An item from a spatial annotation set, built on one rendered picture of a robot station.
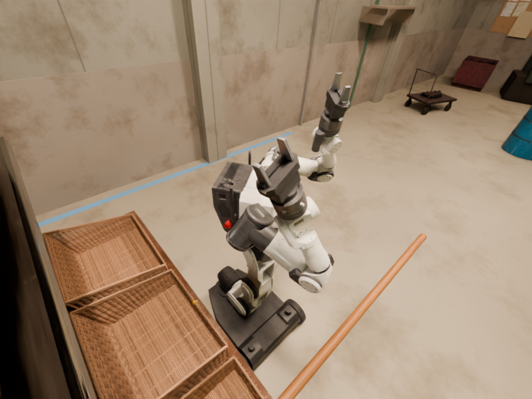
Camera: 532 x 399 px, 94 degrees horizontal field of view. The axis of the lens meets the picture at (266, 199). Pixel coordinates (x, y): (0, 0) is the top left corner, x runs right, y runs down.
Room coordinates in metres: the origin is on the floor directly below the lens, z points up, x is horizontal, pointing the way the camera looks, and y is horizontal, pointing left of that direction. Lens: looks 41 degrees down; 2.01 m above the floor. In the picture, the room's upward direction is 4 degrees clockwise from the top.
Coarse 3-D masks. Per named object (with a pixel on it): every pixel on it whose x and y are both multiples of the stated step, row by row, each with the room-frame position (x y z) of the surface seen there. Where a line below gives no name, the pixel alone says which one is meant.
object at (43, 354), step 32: (0, 160) 0.82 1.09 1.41; (0, 192) 0.63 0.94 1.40; (0, 224) 0.50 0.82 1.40; (0, 256) 0.38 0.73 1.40; (0, 288) 0.29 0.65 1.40; (32, 288) 0.30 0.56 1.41; (0, 320) 0.22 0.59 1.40; (32, 320) 0.22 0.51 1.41; (64, 320) 0.23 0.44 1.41; (0, 352) 0.16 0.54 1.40; (32, 352) 0.16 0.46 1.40; (0, 384) 0.11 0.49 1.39; (32, 384) 0.11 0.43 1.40; (64, 384) 0.11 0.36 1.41
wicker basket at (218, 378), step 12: (228, 360) 0.36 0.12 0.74; (216, 372) 0.31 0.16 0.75; (228, 372) 0.35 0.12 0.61; (240, 372) 0.34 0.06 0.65; (204, 384) 0.26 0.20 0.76; (216, 384) 0.30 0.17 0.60; (228, 384) 0.30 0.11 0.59; (240, 384) 0.31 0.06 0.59; (252, 384) 0.28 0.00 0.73; (192, 396) 0.23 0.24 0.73; (204, 396) 0.25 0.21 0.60; (216, 396) 0.26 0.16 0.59; (228, 396) 0.26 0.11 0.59; (240, 396) 0.26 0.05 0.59; (252, 396) 0.27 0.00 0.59
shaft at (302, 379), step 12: (420, 240) 0.74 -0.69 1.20; (408, 252) 0.67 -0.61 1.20; (396, 264) 0.60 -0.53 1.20; (384, 276) 0.54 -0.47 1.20; (384, 288) 0.49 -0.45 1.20; (372, 300) 0.44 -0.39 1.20; (360, 312) 0.40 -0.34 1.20; (348, 324) 0.35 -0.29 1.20; (336, 336) 0.31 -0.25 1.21; (324, 348) 0.28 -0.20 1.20; (312, 360) 0.24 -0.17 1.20; (324, 360) 0.25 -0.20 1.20; (300, 372) 0.21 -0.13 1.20; (312, 372) 0.21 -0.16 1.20; (300, 384) 0.18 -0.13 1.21; (288, 396) 0.16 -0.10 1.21
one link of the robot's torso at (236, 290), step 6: (240, 282) 0.98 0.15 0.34; (234, 288) 0.93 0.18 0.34; (240, 288) 0.94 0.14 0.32; (228, 294) 0.89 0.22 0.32; (234, 294) 0.90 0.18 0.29; (240, 294) 0.94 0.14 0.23; (234, 300) 0.84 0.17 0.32; (234, 306) 0.83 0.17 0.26; (240, 306) 0.80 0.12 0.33; (240, 312) 0.79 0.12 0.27
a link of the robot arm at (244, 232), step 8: (240, 224) 0.58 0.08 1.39; (248, 224) 0.57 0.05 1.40; (232, 232) 0.58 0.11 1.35; (240, 232) 0.56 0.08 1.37; (248, 232) 0.56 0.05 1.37; (256, 232) 0.56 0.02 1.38; (264, 232) 0.56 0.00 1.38; (272, 232) 0.57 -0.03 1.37; (232, 240) 0.56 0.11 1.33; (240, 240) 0.55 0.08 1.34; (248, 240) 0.55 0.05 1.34; (256, 240) 0.54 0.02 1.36; (264, 240) 0.54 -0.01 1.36; (264, 248) 0.53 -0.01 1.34
